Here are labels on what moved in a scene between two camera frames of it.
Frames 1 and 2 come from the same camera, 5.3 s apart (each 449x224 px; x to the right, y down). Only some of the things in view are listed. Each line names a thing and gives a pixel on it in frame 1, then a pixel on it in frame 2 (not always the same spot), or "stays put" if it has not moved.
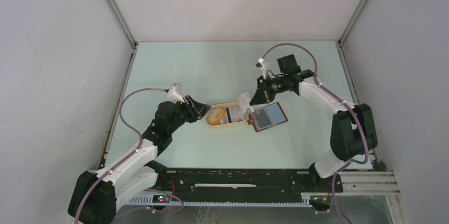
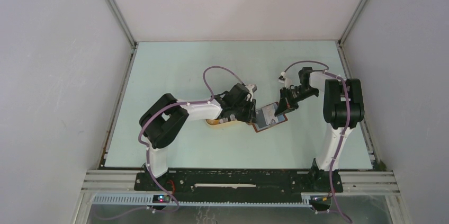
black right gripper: x=262 y=96 to x=283 y=107
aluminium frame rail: x=363 y=182 stays put
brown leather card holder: x=267 y=116 stays put
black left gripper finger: x=197 y=113 to x=251 y=115
